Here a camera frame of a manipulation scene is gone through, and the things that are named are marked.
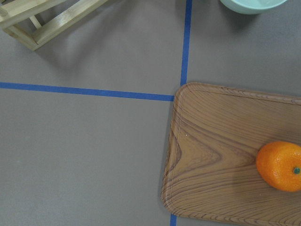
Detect wooden mug rack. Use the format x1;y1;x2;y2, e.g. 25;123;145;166
0;0;107;51

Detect light green bowl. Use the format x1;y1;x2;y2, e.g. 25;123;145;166
220;0;286;15

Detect wooden grain serving tray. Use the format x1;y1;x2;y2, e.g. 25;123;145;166
161;82;301;226

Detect orange fruit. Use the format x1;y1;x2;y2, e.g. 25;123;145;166
256;141;301;192

